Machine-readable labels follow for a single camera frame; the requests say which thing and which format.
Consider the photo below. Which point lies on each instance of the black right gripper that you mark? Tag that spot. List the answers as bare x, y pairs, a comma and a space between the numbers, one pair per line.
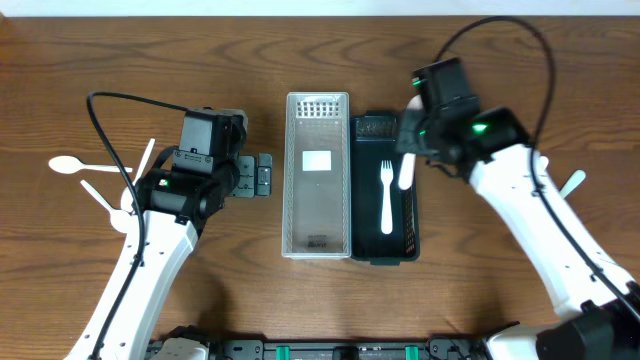
405, 134

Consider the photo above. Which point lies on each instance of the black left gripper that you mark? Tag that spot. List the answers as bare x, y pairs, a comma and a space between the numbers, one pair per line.
245, 186

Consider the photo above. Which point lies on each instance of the white plastic spoon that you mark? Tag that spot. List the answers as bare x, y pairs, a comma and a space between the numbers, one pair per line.
118, 218
70, 165
407, 170
126, 199

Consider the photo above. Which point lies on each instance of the clear perforated plastic basket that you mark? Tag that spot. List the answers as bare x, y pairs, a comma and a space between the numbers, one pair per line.
316, 191

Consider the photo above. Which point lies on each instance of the white plastic fork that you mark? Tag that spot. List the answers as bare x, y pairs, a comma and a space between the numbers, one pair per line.
386, 176
572, 183

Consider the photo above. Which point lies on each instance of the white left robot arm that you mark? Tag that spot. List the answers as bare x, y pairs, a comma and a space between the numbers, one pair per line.
123, 321

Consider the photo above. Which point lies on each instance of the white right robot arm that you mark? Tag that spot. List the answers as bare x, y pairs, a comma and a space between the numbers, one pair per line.
596, 300

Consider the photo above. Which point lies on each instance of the dark green plastic basket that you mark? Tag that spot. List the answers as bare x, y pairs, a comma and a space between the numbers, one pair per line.
372, 140

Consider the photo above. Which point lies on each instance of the white plastic spoon upright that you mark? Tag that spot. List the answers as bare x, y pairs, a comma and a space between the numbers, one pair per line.
126, 199

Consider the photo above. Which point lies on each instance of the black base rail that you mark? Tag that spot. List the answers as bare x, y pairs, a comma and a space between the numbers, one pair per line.
325, 350

